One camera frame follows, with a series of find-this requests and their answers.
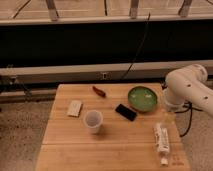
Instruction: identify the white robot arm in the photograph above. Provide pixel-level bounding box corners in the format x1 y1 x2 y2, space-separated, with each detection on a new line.
162 64 213 117

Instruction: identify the black smartphone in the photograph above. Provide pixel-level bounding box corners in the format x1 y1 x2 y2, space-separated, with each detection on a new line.
115 104 137 121

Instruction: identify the green bowl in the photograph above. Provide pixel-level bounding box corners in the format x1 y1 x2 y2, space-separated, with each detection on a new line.
128 86 158 112

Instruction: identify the wooden table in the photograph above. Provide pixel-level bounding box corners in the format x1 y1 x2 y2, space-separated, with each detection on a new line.
35 83 191 171

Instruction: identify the white tube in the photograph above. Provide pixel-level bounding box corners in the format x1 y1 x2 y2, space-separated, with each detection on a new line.
154 123 170 166

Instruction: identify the black hanging cable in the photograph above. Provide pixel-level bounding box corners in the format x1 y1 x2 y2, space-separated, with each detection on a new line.
120 12 152 81

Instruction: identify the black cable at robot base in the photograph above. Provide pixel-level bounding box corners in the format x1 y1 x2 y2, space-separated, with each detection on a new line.
174 101 203 138

